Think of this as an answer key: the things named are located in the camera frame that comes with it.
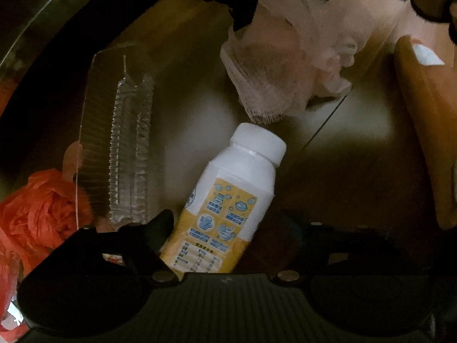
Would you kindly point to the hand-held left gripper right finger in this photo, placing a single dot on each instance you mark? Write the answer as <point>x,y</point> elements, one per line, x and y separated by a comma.
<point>314,243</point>

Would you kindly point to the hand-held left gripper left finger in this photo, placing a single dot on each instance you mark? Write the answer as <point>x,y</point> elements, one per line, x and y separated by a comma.
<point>142,243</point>

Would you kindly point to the white gauze tissue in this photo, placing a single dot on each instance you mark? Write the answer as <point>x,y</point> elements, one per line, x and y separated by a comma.
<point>278,60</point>

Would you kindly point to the white bottle with yellow label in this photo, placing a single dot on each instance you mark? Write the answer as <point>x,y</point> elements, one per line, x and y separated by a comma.
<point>235,193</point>

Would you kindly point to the clear plastic clamshell container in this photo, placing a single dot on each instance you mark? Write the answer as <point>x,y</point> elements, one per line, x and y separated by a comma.
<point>125,132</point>

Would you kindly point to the orange plastic bag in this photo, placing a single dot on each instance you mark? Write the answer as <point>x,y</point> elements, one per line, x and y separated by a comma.
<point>32,214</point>

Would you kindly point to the wooden board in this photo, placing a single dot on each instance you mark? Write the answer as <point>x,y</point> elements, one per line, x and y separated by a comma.
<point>421,114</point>

